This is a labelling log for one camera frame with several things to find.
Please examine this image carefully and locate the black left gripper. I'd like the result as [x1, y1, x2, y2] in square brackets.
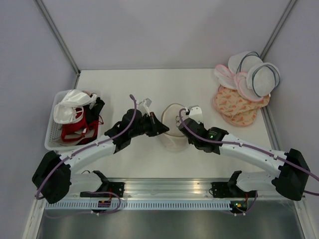
[130, 112, 169, 138]

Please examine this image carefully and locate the round beige mesh laundry bag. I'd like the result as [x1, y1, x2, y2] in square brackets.
[159, 103, 188, 152]

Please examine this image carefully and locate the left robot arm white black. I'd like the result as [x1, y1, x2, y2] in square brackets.
[32, 109, 169, 204]

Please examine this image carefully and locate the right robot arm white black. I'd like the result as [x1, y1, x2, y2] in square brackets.
[178, 119, 310, 201]

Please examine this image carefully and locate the orange floral bag lower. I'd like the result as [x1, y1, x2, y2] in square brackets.
[221, 110, 257, 127]

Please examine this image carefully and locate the white pink-trim mesh bag left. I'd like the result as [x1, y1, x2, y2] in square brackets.
[214, 64, 237, 90]

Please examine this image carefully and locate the white pink-trim mesh bag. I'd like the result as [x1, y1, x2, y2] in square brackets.
[234, 72, 264, 102]
[214, 64, 237, 90]

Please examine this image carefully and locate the white pink-trim mesh bag right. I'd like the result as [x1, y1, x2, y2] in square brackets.
[234, 72, 264, 102]

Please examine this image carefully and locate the black bra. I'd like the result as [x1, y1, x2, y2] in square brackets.
[84, 97, 105, 125]

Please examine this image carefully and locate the red bra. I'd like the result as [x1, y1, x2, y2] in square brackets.
[61, 110, 104, 145]

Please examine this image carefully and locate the white blue-trim mesh bag rear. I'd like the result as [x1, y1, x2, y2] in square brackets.
[228, 51, 263, 74]

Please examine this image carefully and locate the white blue-trim mesh bag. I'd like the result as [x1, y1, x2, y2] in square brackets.
[246, 62, 281, 97]
[228, 51, 263, 74]

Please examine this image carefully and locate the white blue-trim mesh bag front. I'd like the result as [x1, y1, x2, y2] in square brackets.
[246, 62, 281, 97]

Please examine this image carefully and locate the white plastic basket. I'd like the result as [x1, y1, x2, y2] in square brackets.
[44, 90, 103, 151]

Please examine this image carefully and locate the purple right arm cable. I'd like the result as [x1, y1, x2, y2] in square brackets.
[178, 107, 319, 195]

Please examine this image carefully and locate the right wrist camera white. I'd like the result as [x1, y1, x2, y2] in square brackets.
[184, 105, 203, 124]

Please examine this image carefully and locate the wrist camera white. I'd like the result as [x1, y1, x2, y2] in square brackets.
[137, 98, 152, 116]
[184, 105, 203, 124]

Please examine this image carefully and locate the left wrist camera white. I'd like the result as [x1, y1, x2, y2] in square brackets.
[137, 98, 152, 116]

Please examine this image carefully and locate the aluminium table edge rail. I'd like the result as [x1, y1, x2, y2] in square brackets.
[34, 178, 302, 199]

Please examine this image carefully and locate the right side aluminium rail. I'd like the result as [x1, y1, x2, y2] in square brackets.
[261, 106, 282, 150]

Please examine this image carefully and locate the white slotted cable duct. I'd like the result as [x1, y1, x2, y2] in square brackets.
[45, 199, 231, 211]

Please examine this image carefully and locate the left aluminium frame post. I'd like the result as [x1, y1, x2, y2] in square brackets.
[33, 0, 81, 76]

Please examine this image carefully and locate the aluminium frame post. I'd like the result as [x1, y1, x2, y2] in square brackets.
[33, 0, 81, 76]
[260, 0, 299, 60]

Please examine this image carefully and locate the right aluminium frame post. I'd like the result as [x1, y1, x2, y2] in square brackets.
[260, 0, 299, 60]

